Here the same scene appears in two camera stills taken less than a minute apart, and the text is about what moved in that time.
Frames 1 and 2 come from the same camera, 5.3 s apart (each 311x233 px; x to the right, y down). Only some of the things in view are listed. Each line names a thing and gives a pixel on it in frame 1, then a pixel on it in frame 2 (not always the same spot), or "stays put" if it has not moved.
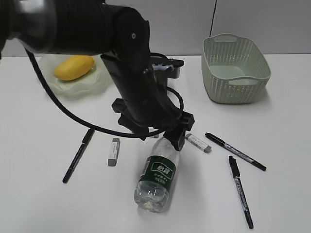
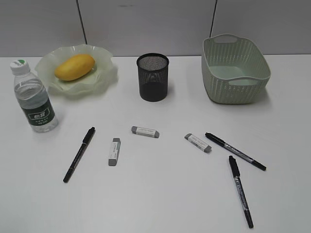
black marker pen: x=236 y=152 stays put
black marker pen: x=236 y=174 stays put
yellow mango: x=73 y=67 stays put
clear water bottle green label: x=152 y=191 to x=34 y=97
